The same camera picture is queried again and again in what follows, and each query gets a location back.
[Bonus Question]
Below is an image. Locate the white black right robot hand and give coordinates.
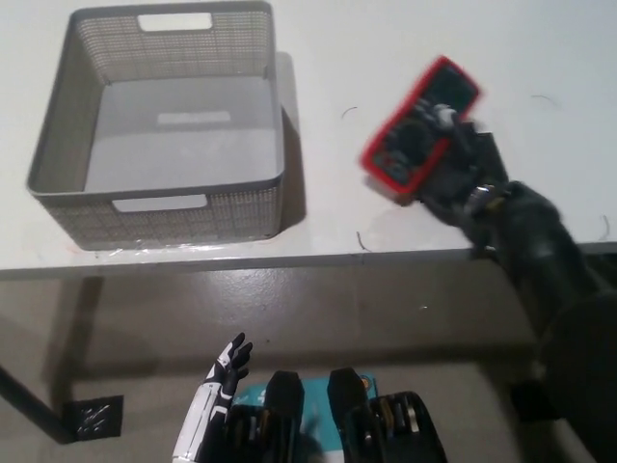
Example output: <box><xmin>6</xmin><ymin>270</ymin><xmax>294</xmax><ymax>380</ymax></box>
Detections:
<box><xmin>423</xmin><ymin>103</ymin><xmax>512</xmax><ymax>238</ymax></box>

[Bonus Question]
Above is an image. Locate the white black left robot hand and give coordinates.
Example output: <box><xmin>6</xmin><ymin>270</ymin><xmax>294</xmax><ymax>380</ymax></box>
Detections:
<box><xmin>173</xmin><ymin>332</ymin><xmax>255</xmax><ymax>462</ymax></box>

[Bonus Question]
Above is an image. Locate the red digital multimeter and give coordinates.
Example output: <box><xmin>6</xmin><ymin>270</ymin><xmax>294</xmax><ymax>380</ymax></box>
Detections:
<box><xmin>359</xmin><ymin>55</ymin><xmax>483</xmax><ymax>197</ymax></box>

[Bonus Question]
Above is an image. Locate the black teal robot torso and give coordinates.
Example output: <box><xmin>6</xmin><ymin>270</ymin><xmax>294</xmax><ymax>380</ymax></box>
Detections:
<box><xmin>224</xmin><ymin>368</ymin><xmax>449</xmax><ymax>463</ymax></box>

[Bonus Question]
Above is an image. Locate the black table leg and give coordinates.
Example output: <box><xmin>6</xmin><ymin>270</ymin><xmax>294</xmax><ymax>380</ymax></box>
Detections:
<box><xmin>0</xmin><ymin>364</ymin><xmax>73</xmax><ymax>445</ymax></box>

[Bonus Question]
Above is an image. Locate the grey perforated plastic basket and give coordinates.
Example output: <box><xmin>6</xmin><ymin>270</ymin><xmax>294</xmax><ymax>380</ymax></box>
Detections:
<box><xmin>26</xmin><ymin>1</ymin><xmax>285</xmax><ymax>252</ymax></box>

